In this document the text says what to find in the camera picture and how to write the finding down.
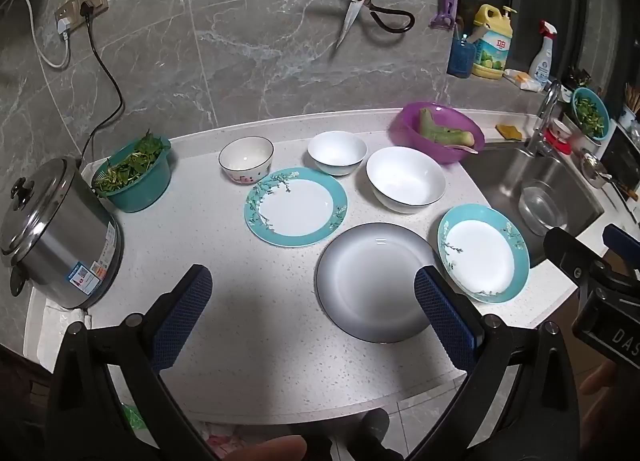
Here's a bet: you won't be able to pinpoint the white packet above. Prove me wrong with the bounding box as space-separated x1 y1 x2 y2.
502 68 546 93

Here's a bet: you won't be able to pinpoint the grey rim white plate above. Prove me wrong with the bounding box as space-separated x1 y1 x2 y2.
315 222 451 344

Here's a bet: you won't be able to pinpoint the large white bowl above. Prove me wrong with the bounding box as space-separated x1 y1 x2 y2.
365 146 447 214

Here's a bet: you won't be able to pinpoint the stainless steel rice cooker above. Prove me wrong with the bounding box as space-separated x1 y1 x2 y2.
0 155 124 311

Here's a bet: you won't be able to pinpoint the chopstick holder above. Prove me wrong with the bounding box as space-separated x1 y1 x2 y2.
620 81 640 129

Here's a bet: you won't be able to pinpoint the black power cable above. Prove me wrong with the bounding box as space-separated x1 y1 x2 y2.
77 0 126 162

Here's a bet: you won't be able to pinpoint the stainless steel sink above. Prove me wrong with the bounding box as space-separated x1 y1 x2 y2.
462 144 606 269

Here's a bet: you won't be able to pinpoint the chopped greens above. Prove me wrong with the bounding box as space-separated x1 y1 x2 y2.
575 96 606 137

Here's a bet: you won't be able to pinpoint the white power cable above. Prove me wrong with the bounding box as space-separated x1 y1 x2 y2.
20 0 71 69

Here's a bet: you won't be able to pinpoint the person's black shoe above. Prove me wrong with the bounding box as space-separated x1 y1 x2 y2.
350 408 403 461

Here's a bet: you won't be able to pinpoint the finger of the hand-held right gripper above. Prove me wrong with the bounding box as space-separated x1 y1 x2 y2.
544 227 594 293
602 224 640 283

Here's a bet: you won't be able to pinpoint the green vegetable piece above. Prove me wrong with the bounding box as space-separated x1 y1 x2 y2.
435 126 476 148
419 108 443 139

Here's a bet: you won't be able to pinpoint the chrome faucet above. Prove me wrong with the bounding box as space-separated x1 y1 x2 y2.
525 80 563 157

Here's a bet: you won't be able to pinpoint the yellow detergent bottle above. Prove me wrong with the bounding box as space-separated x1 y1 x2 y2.
470 4 516 80

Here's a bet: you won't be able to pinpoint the person's right hand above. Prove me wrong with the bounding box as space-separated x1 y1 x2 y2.
581 362 640 442

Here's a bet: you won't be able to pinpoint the clear glass bowl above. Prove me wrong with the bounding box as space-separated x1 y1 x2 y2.
517 181 568 237

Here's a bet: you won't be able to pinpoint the purple plastic bowl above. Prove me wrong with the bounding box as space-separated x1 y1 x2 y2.
389 101 486 165

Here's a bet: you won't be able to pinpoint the person's left hand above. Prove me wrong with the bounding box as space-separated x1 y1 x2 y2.
225 435 307 461

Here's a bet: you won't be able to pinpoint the pink patterned cloth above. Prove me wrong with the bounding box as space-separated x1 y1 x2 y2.
205 433 241 461

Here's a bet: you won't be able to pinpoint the teal rim floral plate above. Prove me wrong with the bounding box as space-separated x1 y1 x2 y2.
244 167 348 248
437 204 531 304

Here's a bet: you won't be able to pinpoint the leafy greens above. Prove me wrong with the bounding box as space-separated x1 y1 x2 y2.
94 130 171 194

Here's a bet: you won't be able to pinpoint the red and white container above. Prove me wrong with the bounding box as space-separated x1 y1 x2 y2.
545 118 573 154

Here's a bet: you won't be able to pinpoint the white bowl with pink print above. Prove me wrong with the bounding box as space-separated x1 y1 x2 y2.
218 136 275 185

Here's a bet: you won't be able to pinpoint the small steel saucepan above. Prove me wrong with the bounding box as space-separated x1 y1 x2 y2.
580 151 640 202

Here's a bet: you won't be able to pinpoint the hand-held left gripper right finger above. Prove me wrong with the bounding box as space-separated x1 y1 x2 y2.
407 266 583 461

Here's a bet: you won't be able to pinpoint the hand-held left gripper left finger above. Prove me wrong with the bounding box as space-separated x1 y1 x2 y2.
47 263 216 461

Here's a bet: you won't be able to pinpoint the white spray bottle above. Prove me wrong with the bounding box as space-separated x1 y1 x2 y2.
527 20 558 82

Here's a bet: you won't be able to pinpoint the white towel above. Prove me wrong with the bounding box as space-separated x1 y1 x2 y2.
37 303 93 377

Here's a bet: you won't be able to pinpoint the blue utensil cup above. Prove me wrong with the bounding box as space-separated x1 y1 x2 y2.
446 36 482 79

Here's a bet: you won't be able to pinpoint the teal plastic basin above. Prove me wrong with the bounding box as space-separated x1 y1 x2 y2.
92 136 173 213

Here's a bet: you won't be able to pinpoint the small teal colander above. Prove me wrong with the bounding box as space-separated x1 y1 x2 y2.
570 86 611 139

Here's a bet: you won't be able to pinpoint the small white bowl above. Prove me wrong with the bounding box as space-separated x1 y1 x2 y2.
307 131 368 177

